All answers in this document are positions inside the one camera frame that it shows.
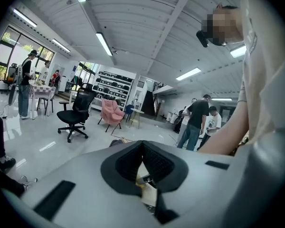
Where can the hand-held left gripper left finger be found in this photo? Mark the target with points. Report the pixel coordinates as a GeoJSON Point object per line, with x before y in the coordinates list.
{"type": "Point", "coordinates": [85, 174]}

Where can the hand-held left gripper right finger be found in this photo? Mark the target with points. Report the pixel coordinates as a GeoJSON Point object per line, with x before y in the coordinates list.
{"type": "Point", "coordinates": [199, 186]}

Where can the person's right forearm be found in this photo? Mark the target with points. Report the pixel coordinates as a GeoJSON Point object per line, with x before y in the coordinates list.
{"type": "Point", "coordinates": [228, 129]}

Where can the dark blue cloth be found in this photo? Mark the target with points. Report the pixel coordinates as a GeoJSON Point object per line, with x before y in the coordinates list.
{"type": "Point", "coordinates": [115, 143]}

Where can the black mesh office chair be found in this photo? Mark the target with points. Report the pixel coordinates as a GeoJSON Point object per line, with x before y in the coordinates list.
{"type": "Point", "coordinates": [76, 108]}

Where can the pink padded armchair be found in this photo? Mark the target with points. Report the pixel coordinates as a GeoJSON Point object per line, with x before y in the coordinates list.
{"type": "Point", "coordinates": [110, 111]}

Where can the blue chair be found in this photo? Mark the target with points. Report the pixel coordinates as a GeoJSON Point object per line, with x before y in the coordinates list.
{"type": "Point", "coordinates": [129, 109]}

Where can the yellow round side table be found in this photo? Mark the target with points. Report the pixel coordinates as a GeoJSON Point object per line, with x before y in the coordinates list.
{"type": "Point", "coordinates": [137, 112]}

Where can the white shelf of black cases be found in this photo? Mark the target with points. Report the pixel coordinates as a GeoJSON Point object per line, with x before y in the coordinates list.
{"type": "Point", "coordinates": [112, 89]}

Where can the black staircase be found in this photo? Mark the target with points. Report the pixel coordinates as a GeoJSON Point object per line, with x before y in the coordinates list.
{"type": "Point", "coordinates": [148, 103]}

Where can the table with checkered cloth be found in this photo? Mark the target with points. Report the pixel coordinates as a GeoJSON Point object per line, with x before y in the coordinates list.
{"type": "Point", "coordinates": [40, 90]}

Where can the black floor fan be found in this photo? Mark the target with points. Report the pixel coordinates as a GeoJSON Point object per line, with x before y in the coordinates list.
{"type": "Point", "coordinates": [13, 96]}

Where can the person's beige t-shirt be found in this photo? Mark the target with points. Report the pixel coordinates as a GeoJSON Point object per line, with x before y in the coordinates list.
{"type": "Point", "coordinates": [270, 68]}

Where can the black framed window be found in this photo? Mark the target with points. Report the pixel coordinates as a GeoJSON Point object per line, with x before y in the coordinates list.
{"type": "Point", "coordinates": [4, 53]}

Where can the person's head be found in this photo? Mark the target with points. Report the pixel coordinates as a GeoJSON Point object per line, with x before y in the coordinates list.
{"type": "Point", "coordinates": [225, 25]}

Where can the black head-worn camera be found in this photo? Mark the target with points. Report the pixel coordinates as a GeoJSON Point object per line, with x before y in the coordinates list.
{"type": "Point", "coordinates": [202, 39]}

